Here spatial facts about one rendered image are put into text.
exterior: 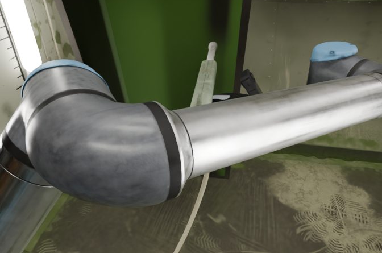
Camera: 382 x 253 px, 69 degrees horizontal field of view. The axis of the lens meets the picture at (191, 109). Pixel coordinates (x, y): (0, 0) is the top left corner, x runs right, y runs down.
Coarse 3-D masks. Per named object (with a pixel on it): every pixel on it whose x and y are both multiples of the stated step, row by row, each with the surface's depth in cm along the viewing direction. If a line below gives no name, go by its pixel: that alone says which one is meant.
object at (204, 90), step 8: (216, 48) 101; (208, 56) 93; (208, 64) 85; (216, 64) 87; (200, 72) 81; (208, 72) 80; (216, 72) 89; (200, 80) 76; (208, 80) 76; (200, 88) 72; (208, 88) 72; (200, 96) 66; (208, 96) 69; (192, 104) 66; (200, 104) 64
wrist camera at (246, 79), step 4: (244, 72) 69; (248, 72) 69; (240, 76) 69; (244, 76) 68; (248, 76) 67; (252, 76) 69; (240, 80) 68; (244, 80) 68; (248, 80) 68; (252, 80) 69; (244, 84) 68; (248, 84) 68; (252, 84) 68; (256, 84) 71; (248, 88) 69; (252, 88) 69; (256, 88) 69; (248, 92) 69; (252, 92) 69; (256, 92) 69; (260, 92) 71
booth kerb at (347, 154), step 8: (296, 144) 211; (304, 144) 210; (312, 144) 209; (320, 144) 209; (272, 152) 219; (280, 152) 217; (288, 152) 216; (296, 152) 215; (304, 152) 214; (312, 152) 212; (320, 152) 211; (328, 152) 210; (336, 152) 209; (344, 152) 208; (352, 152) 206; (360, 152) 205; (368, 152) 204; (376, 152) 203; (344, 160) 211; (352, 160) 210; (360, 160) 209; (368, 160) 207; (376, 160) 206
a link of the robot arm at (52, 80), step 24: (48, 72) 36; (72, 72) 36; (96, 72) 43; (24, 96) 36; (48, 96) 31; (24, 120) 34; (0, 144) 37; (24, 144) 34; (0, 168) 35; (24, 168) 35; (0, 192) 36; (24, 192) 36; (48, 192) 38; (0, 216) 36; (24, 216) 38; (0, 240) 38; (24, 240) 41
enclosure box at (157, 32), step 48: (96, 0) 112; (144, 0) 118; (192, 0) 115; (240, 0) 113; (96, 48) 115; (144, 48) 135; (192, 48) 131; (240, 48) 89; (144, 96) 156; (192, 96) 151
